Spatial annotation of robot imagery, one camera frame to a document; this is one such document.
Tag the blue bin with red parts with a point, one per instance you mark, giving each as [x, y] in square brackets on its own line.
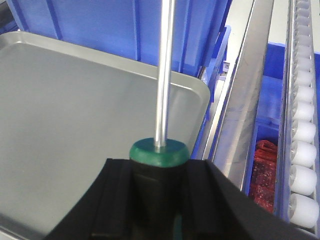
[260, 177]

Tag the silver metal tray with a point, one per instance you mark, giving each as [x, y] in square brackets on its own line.
[64, 110]

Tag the green-handled screwdriver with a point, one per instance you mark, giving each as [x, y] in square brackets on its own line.
[158, 163]

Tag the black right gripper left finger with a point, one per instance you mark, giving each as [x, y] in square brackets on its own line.
[103, 212]

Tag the white roller track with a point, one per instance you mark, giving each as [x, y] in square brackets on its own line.
[304, 207]

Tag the blue shelf bin near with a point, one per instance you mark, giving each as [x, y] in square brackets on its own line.
[127, 28]

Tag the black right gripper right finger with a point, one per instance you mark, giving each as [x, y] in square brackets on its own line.
[213, 208]

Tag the steel shelving rack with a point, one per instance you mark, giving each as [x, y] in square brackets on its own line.
[229, 133]

